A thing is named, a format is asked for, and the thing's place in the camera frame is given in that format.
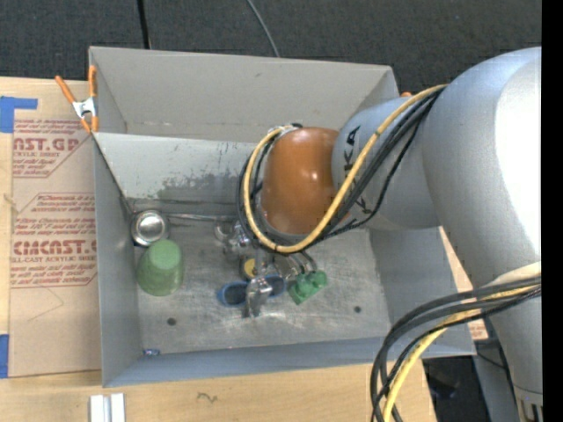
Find green plastic cup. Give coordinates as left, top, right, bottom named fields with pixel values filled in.
left=135, top=238, right=186, bottom=298

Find blue sunglasses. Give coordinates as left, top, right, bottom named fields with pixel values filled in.
left=216, top=274, right=287, bottom=309

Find shiny silver metal cup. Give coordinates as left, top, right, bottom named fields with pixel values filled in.
left=130, top=208, right=171, bottom=248

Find yellow round object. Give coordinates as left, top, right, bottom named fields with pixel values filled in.
left=238, top=257, right=259, bottom=281

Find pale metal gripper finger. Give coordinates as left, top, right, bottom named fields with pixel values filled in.
left=245, top=288, right=262, bottom=319
left=252, top=278, right=274, bottom=308

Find brown cardboard board red print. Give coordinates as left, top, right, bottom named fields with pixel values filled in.
left=0, top=76, right=490, bottom=380

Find grey metal bin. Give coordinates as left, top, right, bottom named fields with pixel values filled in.
left=87, top=45, right=479, bottom=389

